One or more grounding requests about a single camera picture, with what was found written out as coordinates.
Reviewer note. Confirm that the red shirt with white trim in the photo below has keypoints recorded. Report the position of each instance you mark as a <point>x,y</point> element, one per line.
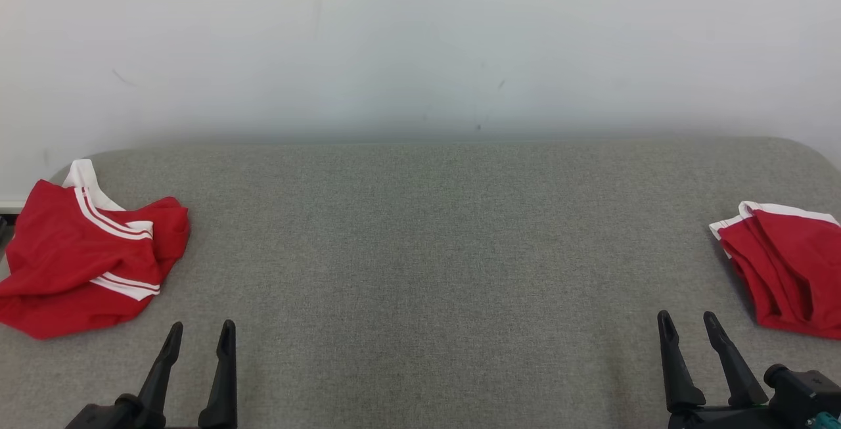
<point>59,251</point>

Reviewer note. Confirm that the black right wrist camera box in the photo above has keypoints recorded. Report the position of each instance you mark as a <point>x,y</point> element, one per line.
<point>801,396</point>

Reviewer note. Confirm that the red shorts with white stripe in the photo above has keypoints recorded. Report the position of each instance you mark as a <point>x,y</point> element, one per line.
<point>795,265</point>

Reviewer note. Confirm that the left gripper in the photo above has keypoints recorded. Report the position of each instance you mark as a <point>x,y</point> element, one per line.
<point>98,419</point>

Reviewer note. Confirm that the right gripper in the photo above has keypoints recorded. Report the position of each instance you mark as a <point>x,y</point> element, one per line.
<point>723,419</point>

